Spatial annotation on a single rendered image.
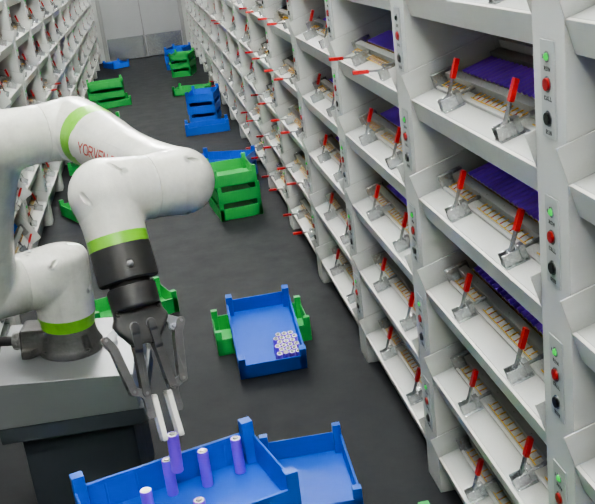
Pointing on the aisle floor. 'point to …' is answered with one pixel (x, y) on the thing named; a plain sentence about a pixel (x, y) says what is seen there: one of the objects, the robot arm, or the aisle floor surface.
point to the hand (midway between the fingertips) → (166, 414)
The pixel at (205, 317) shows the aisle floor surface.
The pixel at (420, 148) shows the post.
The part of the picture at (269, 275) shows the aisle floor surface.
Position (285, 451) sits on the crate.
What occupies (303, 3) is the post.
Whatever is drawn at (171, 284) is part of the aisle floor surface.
